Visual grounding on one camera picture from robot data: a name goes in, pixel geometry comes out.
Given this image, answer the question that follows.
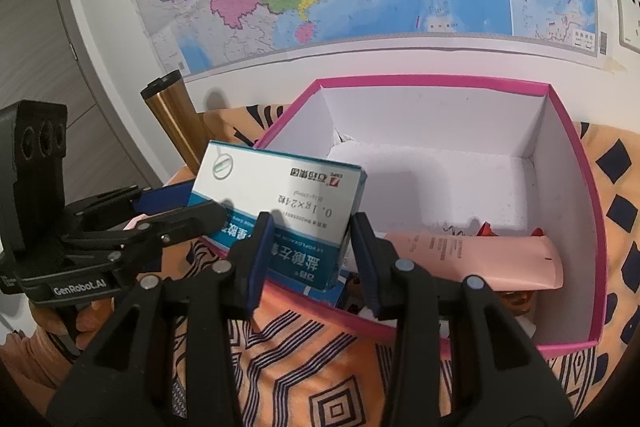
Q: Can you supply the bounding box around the blue white medicine box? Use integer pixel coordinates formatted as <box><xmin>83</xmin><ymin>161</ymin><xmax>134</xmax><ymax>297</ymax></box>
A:
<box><xmin>189</xmin><ymin>141</ymin><xmax>367</xmax><ymax>291</ymax></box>

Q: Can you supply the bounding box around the white wall socket panel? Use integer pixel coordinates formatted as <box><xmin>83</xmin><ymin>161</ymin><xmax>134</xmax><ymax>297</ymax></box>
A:
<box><xmin>617</xmin><ymin>0</ymin><xmax>640</xmax><ymax>53</ymax></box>

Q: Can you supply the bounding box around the pink cardboard box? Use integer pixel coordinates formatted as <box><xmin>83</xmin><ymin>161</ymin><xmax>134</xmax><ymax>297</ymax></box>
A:
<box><xmin>199</xmin><ymin>74</ymin><xmax>609</xmax><ymax>360</ymax></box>

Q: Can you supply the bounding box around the left hand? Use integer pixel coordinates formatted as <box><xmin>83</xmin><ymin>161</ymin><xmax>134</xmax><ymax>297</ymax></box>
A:
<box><xmin>28</xmin><ymin>298</ymin><xmax>114</xmax><ymax>350</ymax></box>

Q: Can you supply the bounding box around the orange knit sleeve forearm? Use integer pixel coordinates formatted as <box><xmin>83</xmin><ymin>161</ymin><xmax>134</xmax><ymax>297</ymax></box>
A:
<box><xmin>1</xmin><ymin>326</ymin><xmax>72</xmax><ymax>391</ymax></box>

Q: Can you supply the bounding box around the pink cosmetic tube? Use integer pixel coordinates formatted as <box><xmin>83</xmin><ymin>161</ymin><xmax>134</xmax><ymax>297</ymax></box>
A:
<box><xmin>385</xmin><ymin>232</ymin><xmax>564</xmax><ymax>291</ymax></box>

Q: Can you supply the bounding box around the grey door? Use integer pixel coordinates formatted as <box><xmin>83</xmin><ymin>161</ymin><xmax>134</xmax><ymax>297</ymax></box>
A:
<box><xmin>1</xmin><ymin>0</ymin><xmax>162</xmax><ymax>202</ymax></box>

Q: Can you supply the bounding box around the orange patterned blanket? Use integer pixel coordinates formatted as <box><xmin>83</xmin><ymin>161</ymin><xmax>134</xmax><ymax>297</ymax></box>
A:
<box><xmin>164</xmin><ymin>103</ymin><xmax>640</xmax><ymax>427</ymax></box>

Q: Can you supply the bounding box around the gold metal cylinder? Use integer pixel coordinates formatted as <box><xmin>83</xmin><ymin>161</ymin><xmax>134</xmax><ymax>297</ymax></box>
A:
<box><xmin>141</xmin><ymin>69</ymin><xmax>208</xmax><ymax>176</ymax></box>

